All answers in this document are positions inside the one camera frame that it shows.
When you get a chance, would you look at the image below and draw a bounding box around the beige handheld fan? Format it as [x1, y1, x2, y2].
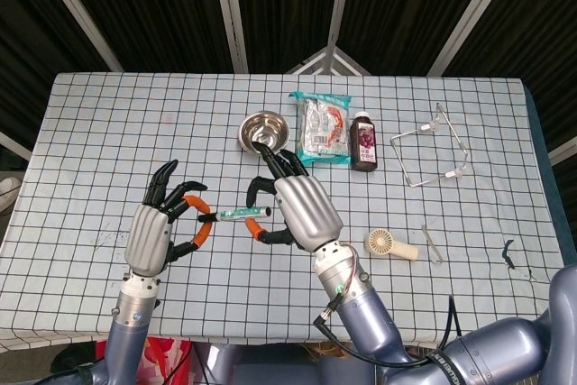
[363, 227, 419, 262]

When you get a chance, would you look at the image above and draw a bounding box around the dark blue undercloth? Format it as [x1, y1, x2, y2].
[522, 82, 564, 215]

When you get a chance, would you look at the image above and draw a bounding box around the stainless steel bowl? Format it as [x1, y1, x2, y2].
[238, 111, 290, 156]

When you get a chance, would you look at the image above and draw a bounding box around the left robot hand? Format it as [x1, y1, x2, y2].
[124, 160, 212, 278]

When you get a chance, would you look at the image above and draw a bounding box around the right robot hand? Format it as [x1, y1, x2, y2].
[245, 141, 344, 253]

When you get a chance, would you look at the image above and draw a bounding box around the red shopping bag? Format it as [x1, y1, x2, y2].
[94, 335, 193, 385]

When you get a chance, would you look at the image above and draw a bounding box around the clear plastic strip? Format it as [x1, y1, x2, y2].
[421, 224, 445, 265]

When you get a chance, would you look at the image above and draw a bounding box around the green white marker body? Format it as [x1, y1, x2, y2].
[217, 206, 272, 223]

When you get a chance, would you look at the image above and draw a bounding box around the black bag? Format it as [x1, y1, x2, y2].
[51, 343, 98, 373]

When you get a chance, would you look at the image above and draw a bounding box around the checkered tablecloth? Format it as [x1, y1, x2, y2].
[0, 71, 573, 354]

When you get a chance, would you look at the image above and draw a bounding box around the white triangular frame foot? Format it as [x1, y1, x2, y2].
[283, 45, 371, 76]

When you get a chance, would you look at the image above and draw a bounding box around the teal snack packet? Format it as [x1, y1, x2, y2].
[288, 90, 353, 169]

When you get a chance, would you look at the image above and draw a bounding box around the white shoe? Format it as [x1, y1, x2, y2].
[0, 176, 23, 214]

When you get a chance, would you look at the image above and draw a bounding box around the dark juice bottle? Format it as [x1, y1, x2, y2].
[350, 110, 378, 173]

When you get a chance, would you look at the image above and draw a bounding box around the metal wire stand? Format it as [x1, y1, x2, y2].
[389, 103, 469, 188]

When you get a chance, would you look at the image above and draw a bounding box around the black connector cable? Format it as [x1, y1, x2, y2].
[313, 303, 362, 354]

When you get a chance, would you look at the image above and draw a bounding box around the small dark blue scrap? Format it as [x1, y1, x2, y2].
[502, 239, 517, 271]

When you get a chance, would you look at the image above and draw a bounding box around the blue grey robot torso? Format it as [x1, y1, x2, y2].
[193, 342, 384, 385]

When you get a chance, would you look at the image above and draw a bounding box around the white floor frame bar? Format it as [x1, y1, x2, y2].
[547, 130, 577, 165]
[0, 131, 32, 161]

